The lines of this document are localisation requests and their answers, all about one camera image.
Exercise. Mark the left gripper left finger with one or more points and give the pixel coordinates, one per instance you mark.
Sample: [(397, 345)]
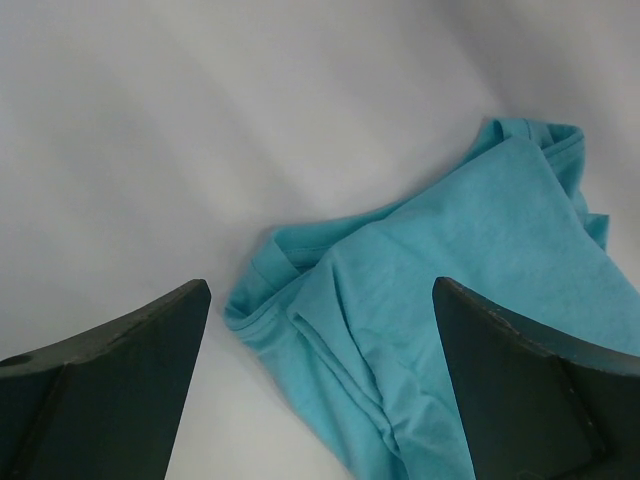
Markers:
[(106, 403)]

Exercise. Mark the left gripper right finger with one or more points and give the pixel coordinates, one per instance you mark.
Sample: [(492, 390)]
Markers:
[(536, 403)]

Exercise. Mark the teal t shirt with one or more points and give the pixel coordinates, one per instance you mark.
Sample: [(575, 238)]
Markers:
[(341, 314)]

